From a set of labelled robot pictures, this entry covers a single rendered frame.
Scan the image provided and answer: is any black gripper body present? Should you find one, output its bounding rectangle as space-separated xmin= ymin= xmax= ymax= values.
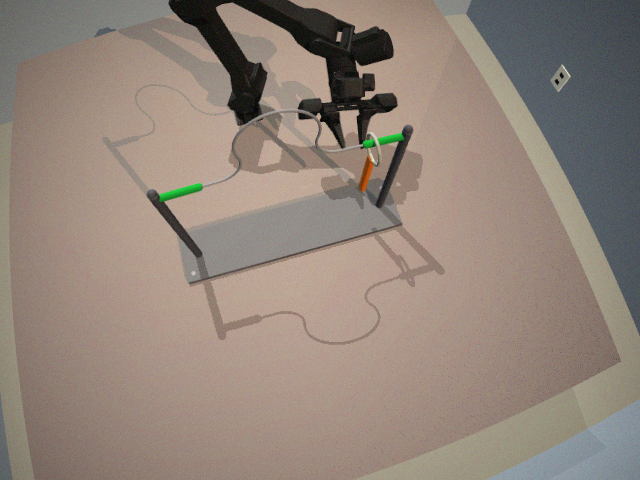
xmin=298 ymin=67 xmax=398 ymax=117

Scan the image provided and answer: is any orange bar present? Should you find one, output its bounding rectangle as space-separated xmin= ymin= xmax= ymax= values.
xmin=359 ymin=132 xmax=382 ymax=192

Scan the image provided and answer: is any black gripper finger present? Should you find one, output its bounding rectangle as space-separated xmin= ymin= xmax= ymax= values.
xmin=357 ymin=109 xmax=378 ymax=145
xmin=320 ymin=112 xmax=346 ymax=149

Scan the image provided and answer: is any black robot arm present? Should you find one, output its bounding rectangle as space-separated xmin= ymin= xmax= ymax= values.
xmin=169 ymin=0 xmax=394 ymax=126

